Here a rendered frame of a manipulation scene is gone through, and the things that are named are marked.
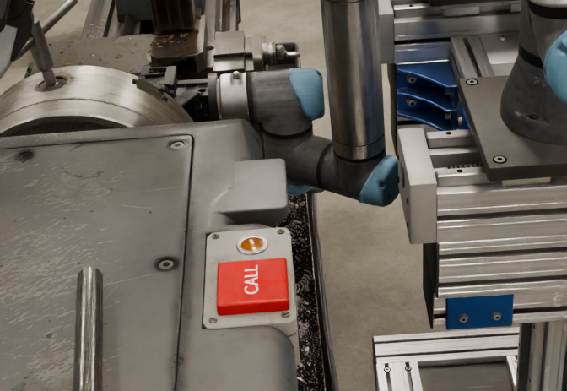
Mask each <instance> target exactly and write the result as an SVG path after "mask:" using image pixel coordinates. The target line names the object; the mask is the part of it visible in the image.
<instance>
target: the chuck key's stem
mask: <svg viewBox="0 0 567 391"><path fill-rule="evenodd" d="M30 36H31V37H33V38H35V44H34V45H33V46H32V47H31V48H30V53H31V56H32V57H33V60H34V63H35V66H36V69H37V70H39V71H41V73H42V76H43V79H44V81H45V83H46V87H45V88H54V87H55V86H56V85H57V84H58V83H59V82H57V80H56V77H55V74H54V72H53V69H52V67H53V66H54V62H53V59H52V56H51V53H50V50H49V47H48V45H47V42H46V38H45V36H44V33H43V30H42V28H41V23H40V21H39V19H37V18H35V17H34V23H33V27H32V31H31V32H30Z"/></svg>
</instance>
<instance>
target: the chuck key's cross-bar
mask: <svg viewBox="0 0 567 391"><path fill-rule="evenodd" d="M77 3H78V0H66V1H65V2H64V3H63V4H62V5H61V6H60V7H59V8H57V9H56V10H55V11H54V12H53V13H52V14H51V15H50V16H49V17H48V18H47V19H46V20H45V21H43V22H42V23H41V24H40V25H41V28H42V30H43V33H44V34H45V33H46V32H47V31H49V30H50V29H51V28H52V27H53V26H54V25H55V24H56V23H57V22H58V21H59V20H60V19H61V18H62V17H63V16H64V15H65V14H66V13H67V12H68V11H69V10H70V9H72V8H73V7H74V6H75V5H76V4H77ZM34 44H35V38H33V37H31V36H30V37H29V39H28V40H27V42H26V43H25V45H24V47H23V48H22V50H21V51H20V53H19V55H18V56H17V57H16V58H15V60H14V61H16V60H18V59H20V58H21V57H22V56H23V55H24V54H25V53H26V52H27V51H28V50H29V49H30V48H31V47H32V46H33V45H34Z"/></svg>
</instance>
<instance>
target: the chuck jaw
mask: <svg viewBox="0 0 567 391"><path fill-rule="evenodd" d="M135 85H136V86H137V88H138V89H140V90H143V91H145V92H147V93H148V94H150V95H152V96H154V97H155V98H157V99H158V100H160V101H162V102H163V100H161V97H162V94H160V93H159V92H158V88H157V87H155V86H154V85H152V84H150V83H149V82H147V81H145V80H143V79H141V78H139V77H138V81H137V83H136V84H135Z"/></svg>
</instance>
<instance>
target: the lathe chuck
mask: <svg viewBox="0 0 567 391"><path fill-rule="evenodd" d="M53 72H54V74H55V77H56V79H64V80H65V84H63V85H62V86H60V87H58V88H56V89H54V90H39V87H40V86H41V84H43V83H44V82H45V81H44V79H43V76H42V73H41V72H40V73H36V74H33V75H31V76H29V77H27V78H25V79H22V80H20V81H19V82H18V83H16V84H14V85H13V86H11V87H10V88H8V89H7V90H5V91H4V92H3V93H2V94H1V95H0V120H1V119H2V118H4V117H6V116H7V115H9V114H11V113H13V112H15V111H18V110H20V109H23V108H25V107H27V106H33V105H35V104H39V103H43V102H48V101H54V100H93V101H98V102H104V103H107V104H112V105H114V106H119V107H122V108H125V109H128V110H129V111H133V112H136V113H137V114H139V115H141V116H143V117H146V118H148V119H149V120H150V121H152V122H154V123H156V124H157V125H166V124H177V123H188V122H194V121H193V120H192V118H191V117H190V116H189V115H188V113H187V112H186V111H185V110H184V109H183V107H182V106H181V105H180V104H179V103H178V102H176V101H175V100H174V99H173V98H172V97H171V96H169V95H168V94H166V93H165V92H164V94H162V97H161V100H163V102H162V101H160V100H158V99H157V98H155V97H154V96H152V95H150V94H148V93H147V92H145V91H143V90H140V89H138V88H137V86H136V85H135V84H136V83H137V81H138V77H137V76H135V75H132V74H129V73H125V72H122V71H119V70H115V69H112V68H103V67H96V66H68V67H61V68H53Z"/></svg>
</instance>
